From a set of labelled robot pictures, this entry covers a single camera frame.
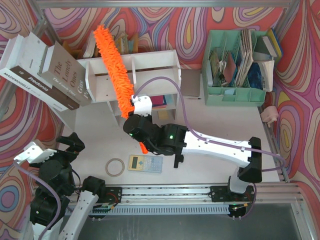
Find black clip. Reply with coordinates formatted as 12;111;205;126
173;154;184;169

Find clear tape roll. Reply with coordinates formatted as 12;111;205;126
105;158;125;178

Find orange microfiber duster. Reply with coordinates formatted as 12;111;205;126
93;24;149;155

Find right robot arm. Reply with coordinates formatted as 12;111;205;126
123;114;262;194

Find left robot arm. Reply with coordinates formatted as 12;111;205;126
26;132;106;240

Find white wooden bookshelf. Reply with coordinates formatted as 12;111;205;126
78;50;181;126

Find yellow sticky notes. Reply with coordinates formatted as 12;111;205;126
157;110;169;120

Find white side shelf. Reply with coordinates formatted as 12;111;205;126
50;106;85;132

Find beige blue calculator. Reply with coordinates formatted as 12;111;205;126
128;155;163;174

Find stack of coloured paper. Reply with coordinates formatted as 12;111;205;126
150;94;174;109

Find grey book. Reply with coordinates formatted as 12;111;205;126
39;42;92;107

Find mint green desk organizer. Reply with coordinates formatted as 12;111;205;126
201;28;266;107

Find books behind shelf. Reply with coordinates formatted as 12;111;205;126
62;30;139;60

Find brown book Fredonia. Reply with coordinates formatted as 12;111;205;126
21;32;80;110

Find pink pig figurine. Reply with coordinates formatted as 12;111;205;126
260;105;279;128

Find white book Mademoiselle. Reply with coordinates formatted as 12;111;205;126
0;35;68;112

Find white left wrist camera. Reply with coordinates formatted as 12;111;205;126
14;139;57;164

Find aluminium mounting rail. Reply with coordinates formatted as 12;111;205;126
29;184;305;206

